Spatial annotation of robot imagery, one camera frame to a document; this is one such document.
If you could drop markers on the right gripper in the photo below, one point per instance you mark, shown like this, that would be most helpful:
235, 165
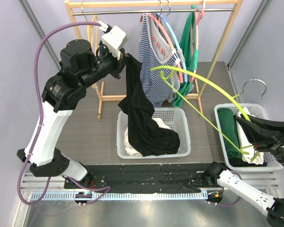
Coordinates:
275, 141

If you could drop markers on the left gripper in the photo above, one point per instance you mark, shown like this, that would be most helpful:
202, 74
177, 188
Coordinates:
121, 64

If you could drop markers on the yellow plastic hanger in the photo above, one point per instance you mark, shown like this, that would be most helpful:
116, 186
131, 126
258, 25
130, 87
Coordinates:
92, 35

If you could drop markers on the pink hanger with striped top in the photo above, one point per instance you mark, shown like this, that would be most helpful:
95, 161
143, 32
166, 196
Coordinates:
156, 19

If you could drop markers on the lime green hanger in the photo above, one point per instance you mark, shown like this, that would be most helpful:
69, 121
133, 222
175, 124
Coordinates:
167, 71

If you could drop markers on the black tank top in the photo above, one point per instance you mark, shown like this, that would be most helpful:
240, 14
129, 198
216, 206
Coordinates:
144, 134

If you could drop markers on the white tank top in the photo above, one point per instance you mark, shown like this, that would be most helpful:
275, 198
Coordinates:
130, 150

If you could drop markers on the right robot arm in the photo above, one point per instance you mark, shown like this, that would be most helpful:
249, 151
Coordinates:
269, 206

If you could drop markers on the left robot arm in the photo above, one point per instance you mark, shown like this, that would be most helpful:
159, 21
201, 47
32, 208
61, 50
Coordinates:
80, 69

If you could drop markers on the light blue hanger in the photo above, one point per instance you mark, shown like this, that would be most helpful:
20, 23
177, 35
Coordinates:
178, 48

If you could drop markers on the green tank top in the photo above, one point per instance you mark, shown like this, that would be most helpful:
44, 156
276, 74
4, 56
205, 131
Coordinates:
188, 44

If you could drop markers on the pink hanger with green top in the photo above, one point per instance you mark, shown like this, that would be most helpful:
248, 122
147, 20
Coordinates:
194, 38

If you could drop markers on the white basket right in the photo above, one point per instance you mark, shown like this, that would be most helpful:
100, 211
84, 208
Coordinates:
259, 112

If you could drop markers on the white basket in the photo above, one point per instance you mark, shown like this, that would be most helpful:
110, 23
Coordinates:
173, 117
259, 112

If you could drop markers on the green cloth in basket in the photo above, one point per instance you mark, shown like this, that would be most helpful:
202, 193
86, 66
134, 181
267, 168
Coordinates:
229, 129

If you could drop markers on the white basket centre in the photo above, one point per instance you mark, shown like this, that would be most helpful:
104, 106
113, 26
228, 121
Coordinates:
173, 117

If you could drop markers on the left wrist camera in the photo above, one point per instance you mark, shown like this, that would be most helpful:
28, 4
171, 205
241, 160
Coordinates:
114, 40

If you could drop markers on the white slotted cable duct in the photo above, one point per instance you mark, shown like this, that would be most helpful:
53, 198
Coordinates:
82, 196

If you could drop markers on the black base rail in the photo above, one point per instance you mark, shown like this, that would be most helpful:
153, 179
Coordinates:
146, 178

